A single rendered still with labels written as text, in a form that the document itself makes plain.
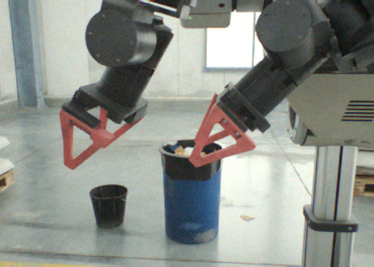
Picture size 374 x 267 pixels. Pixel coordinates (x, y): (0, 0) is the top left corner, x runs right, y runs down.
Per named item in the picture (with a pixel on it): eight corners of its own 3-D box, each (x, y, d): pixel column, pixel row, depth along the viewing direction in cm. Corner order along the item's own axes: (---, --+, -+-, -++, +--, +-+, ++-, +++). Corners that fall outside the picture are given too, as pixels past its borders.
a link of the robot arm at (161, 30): (183, 29, 48) (146, 5, 49) (167, 26, 42) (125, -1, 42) (158, 75, 50) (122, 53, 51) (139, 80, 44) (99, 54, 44)
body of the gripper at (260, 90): (221, 98, 44) (268, 52, 42) (221, 89, 54) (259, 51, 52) (260, 137, 45) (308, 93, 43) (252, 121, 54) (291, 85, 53)
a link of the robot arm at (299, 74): (336, 58, 48) (304, 31, 50) (332, 38, 42) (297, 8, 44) (294, 97, 49) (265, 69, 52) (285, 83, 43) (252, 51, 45)
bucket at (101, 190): (133, 214, 310) (132, 184, 304) (124, 231, 281) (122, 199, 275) (97, 213, 312) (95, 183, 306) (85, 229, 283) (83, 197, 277)
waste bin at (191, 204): (223, 217, 305) (226, 139, 290) (225, 250, 255) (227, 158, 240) (165, 215, 309) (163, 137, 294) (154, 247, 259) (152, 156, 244)
